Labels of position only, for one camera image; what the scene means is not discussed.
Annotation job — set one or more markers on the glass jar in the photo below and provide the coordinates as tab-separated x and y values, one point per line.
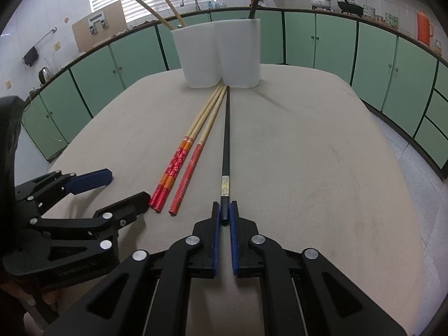
438	46

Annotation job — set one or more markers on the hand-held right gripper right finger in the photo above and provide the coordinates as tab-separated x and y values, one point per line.
233	241

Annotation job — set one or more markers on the black wok with lid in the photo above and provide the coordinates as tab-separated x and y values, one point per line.
350	7

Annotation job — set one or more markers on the steel electric kettle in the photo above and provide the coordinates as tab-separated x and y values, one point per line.
44	75

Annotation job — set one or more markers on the metal towel rail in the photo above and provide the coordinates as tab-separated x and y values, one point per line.
43	38

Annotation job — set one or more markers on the red patterned orange-banded chopstick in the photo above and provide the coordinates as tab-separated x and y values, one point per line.
168	171
175	171

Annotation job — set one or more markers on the beige table cloth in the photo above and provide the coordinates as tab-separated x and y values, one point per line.
315	164

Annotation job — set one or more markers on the small metal teapot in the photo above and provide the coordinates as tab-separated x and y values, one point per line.
265	0

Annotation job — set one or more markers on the white lidded pot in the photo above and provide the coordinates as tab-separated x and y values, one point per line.
321	1

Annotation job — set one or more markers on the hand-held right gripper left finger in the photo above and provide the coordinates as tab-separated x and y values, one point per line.
216	241

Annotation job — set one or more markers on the dark hanging towel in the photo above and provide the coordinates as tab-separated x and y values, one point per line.
31	56

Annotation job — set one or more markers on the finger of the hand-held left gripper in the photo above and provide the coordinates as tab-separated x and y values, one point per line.
91	180
122	206

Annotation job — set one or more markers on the stack of bowls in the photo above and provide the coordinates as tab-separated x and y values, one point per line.
369	11

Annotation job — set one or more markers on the red striped bamboo chopstick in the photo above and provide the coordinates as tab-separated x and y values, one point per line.
185	178

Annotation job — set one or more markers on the patterned ceramic container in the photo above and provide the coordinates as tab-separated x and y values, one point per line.
392	19

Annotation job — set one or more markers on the green base cabinet run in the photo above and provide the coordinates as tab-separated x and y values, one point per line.
332	42

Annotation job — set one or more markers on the wooden board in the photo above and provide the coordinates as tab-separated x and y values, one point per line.
113	21

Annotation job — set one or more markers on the orange thermos flask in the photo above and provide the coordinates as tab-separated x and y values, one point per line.
424	28

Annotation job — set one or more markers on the plain bamboo chopstick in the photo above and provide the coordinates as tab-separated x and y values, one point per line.
154	12
171	7

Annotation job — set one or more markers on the white two-compartment utensil holder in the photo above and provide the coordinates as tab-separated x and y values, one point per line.
210	52

